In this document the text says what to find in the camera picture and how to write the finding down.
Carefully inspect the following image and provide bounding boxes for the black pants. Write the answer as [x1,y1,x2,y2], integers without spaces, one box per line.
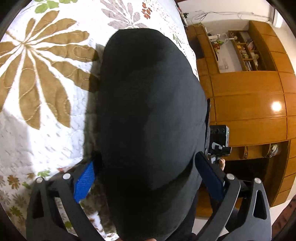
[90,29,208,240]

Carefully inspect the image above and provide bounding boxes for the person's right hand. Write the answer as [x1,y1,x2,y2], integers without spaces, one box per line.
[218,158,226,171]

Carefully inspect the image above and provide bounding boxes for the wooden wardrobe cabinet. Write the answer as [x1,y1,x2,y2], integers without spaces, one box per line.
[186,21,295,206]

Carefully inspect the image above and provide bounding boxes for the white air conditioner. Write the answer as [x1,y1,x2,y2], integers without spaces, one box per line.
[273,9,283,28]

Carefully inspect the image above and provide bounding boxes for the floral quilted bedspread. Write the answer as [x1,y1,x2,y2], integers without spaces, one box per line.
[1,1,195,237]

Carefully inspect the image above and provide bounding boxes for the black camera box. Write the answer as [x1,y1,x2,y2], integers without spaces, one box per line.
[210,125,230,147]

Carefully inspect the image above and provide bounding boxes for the wall cables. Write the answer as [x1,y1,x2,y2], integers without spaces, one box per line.
[181,10,273,26]

